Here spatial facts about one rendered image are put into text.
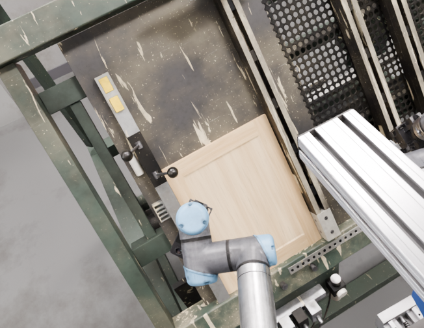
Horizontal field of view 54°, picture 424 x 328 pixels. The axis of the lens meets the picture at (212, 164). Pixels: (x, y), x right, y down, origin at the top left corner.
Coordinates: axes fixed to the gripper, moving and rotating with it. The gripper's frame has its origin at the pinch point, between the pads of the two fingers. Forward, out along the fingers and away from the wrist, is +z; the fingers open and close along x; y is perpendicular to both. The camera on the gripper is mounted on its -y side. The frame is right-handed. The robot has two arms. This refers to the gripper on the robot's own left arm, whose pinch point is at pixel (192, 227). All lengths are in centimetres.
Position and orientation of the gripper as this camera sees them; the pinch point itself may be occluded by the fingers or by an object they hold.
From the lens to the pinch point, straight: 132.0
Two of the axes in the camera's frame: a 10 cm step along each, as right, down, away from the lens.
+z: -0.2, 1.6, 9.9
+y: 4.0, -9.0, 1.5
